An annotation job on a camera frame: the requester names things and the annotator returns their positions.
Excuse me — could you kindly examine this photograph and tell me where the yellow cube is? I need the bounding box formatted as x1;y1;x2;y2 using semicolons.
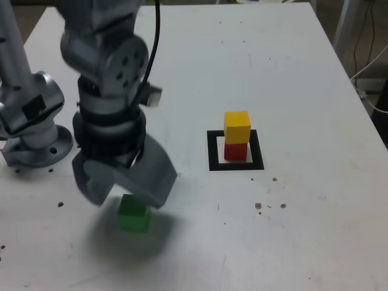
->
224;111;252;145

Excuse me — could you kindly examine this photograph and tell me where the thin black background cable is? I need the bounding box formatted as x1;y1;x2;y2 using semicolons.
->
353;0;376;78

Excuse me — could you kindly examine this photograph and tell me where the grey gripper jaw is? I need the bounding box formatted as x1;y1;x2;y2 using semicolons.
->
84;134;179;210
72;153;115;207

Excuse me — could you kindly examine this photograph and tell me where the white metal frame leg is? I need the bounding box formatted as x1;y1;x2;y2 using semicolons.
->
332;0;355;54

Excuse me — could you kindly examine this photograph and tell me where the black tape square outline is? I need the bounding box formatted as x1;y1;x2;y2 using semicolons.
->
207;129;265;172

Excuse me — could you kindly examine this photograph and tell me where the green cube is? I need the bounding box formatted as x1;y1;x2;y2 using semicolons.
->
117;193;152;235

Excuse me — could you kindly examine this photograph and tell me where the small grey camera mount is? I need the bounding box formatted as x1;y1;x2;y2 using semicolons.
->
142;83;164;107

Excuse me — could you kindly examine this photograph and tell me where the red cube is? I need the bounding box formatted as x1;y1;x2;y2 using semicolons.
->
224;141;249;162

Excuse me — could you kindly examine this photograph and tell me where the white background cable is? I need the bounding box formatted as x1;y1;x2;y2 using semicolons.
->
350;44;388;115

